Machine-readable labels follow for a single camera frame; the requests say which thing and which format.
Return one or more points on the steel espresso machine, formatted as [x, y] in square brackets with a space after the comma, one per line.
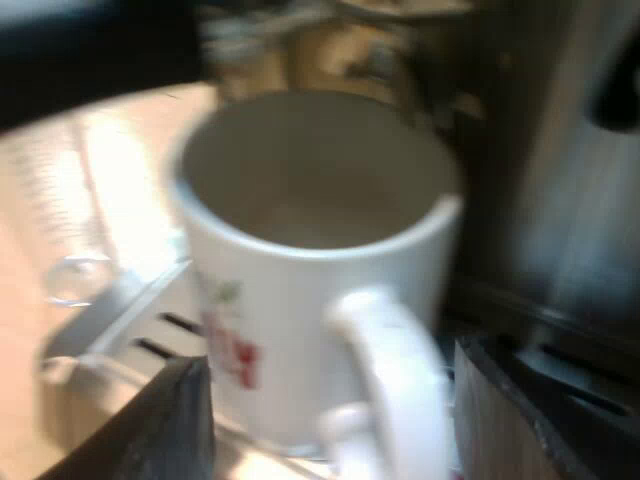
[555, 175]

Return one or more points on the white mug with red and black print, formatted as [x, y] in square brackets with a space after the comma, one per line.
[300, 310]

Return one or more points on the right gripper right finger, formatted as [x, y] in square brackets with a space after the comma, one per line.
[540, 440]

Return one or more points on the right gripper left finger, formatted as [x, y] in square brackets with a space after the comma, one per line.
[170, 430]

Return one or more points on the clear measuring glass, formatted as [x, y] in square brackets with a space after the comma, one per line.
[75, 280]

